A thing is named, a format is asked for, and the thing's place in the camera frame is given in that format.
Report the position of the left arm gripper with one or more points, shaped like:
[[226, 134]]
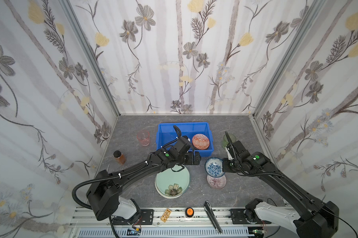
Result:
[[192, 157]]

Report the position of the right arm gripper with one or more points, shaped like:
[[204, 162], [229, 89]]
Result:
[[232, 150]]

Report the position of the red patterned bowl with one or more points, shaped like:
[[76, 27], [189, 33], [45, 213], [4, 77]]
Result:
[[200, 141]]

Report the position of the blue white patterned bowl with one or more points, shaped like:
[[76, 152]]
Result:
[[214, 167]]

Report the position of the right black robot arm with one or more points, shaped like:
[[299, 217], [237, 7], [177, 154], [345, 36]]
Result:
[[311, 217]]

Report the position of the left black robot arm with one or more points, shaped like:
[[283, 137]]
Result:
[[102, 194]]

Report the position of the blue plastic bin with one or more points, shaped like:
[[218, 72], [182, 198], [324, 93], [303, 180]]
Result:
[[167, 133]]

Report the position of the green glass cup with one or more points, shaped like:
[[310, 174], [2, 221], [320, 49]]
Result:
[[225, 141]]

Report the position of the green floral plate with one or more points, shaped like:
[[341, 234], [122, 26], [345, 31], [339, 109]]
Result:
[[172, 183]]

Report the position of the pink glass small plate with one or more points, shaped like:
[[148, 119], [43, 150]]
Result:
[[217, 183]]

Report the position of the pink glass cup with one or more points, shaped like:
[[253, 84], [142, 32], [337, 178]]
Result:
[[143, 137]]

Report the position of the orange round button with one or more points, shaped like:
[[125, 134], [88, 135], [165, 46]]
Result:
[[189, 212]]

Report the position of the small wooden tag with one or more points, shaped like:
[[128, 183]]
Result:
[[166, 215]]

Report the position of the brown spice jar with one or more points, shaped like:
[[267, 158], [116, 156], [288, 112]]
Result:
[[120, 158]]

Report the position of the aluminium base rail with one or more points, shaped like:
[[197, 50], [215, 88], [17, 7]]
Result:
[[84, 225]]

